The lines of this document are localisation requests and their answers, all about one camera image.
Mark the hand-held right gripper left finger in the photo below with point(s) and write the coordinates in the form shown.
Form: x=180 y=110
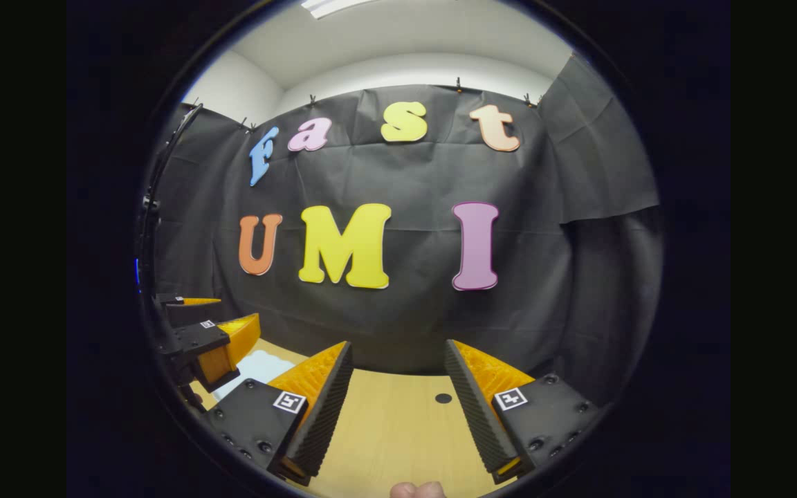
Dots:
x=326 y=415

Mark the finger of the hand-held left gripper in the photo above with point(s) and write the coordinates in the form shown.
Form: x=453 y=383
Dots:
x=201 y=337
x=171 y=300

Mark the ceiling light panel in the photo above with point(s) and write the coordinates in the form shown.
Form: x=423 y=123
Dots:
x=333 y=5

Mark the pale blue small suitcase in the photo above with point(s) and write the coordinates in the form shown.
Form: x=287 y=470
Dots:
x=260 y=366

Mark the black round table grommet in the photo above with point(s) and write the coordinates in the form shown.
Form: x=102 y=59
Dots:
x=443 y=398

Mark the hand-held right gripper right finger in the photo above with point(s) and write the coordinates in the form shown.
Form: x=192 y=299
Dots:
x=474 y=415

